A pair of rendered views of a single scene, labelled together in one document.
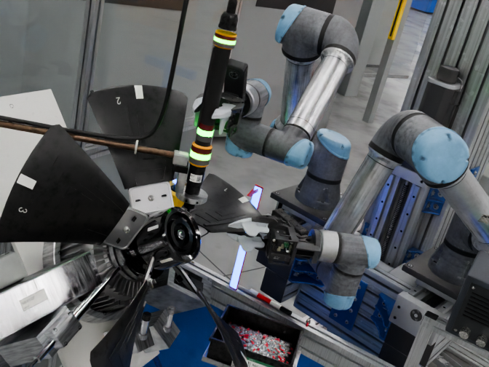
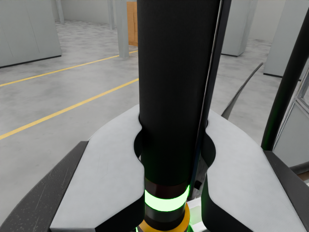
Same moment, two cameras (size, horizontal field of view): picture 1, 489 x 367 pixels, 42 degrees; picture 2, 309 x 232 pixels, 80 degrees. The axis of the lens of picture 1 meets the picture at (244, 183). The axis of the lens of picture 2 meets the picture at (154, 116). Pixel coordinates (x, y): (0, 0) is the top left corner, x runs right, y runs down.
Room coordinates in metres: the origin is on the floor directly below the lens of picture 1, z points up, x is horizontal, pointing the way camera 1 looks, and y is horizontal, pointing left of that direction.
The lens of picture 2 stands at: (1.35, 0.08, 1.52)
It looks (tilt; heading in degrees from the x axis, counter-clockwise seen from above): 31 degrees down; 168
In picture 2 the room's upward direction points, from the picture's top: 1 degrees clockwise
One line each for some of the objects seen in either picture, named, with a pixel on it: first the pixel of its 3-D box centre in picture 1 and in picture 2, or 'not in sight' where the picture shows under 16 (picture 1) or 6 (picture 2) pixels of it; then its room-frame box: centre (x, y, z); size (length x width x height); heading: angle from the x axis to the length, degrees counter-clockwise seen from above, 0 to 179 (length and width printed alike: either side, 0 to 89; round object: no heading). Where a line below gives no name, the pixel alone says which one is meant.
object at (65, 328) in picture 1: (63, 329); not in sight; (0.95, 0.26, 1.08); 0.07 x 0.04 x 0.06; 165
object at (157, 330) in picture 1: (155, 331); not in sight; (1.23, 0.12, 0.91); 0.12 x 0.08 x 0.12; 65
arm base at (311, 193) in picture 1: (320, 186); not in sight; (1.95, -0.25, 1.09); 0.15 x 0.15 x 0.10
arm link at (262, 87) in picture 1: (251, 96); not in sight; (1.54, 0.03, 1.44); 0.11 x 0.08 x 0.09; 165
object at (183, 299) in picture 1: (171, 286); not in sight; (1.32, 0.11, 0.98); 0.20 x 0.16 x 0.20; 65
